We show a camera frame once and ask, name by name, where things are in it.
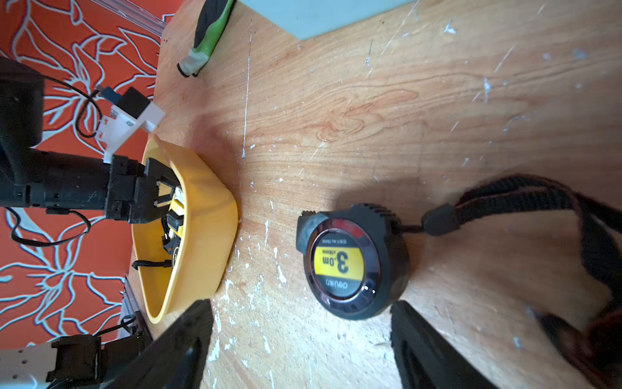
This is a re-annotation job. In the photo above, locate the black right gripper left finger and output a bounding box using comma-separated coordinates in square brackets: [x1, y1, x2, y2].
[100, 299, 214, 388]

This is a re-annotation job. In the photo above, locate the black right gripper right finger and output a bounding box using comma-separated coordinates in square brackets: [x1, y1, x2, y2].
[390, 301, 495, 388]

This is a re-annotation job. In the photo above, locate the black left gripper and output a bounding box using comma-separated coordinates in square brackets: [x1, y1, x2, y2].
[105, 156, 168, 224]

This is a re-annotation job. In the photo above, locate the black round tape measure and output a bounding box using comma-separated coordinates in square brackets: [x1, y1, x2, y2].
[296, 174, 621, 388]

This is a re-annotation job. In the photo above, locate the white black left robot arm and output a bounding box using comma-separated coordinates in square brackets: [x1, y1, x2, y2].
[1, 58, 180, 224]

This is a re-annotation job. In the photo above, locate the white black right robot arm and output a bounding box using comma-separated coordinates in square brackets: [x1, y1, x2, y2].
[1, 300, 494, 388]

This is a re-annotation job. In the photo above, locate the grey storage box clear lid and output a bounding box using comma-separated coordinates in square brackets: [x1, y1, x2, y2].
[241, 0, 408, 40]

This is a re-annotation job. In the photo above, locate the yellow plastic tray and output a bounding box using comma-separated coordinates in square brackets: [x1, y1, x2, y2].
[138, 136, 238, 324]

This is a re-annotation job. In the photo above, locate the black green work glove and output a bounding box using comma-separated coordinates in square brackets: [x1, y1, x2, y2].
[177, 0, 235, 78]

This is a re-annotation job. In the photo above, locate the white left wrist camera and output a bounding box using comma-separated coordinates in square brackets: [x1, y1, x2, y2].
[96, 87, 165, 164]

